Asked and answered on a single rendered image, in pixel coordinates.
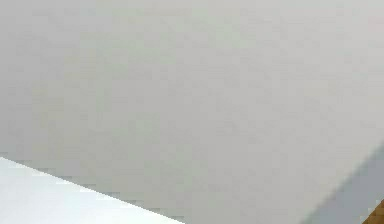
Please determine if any white flat furniture top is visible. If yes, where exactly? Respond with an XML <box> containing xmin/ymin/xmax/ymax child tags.
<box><xmin>0</xmin><ymin>156</ymin><xmax>186</xmax><ymax>224</ymax></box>

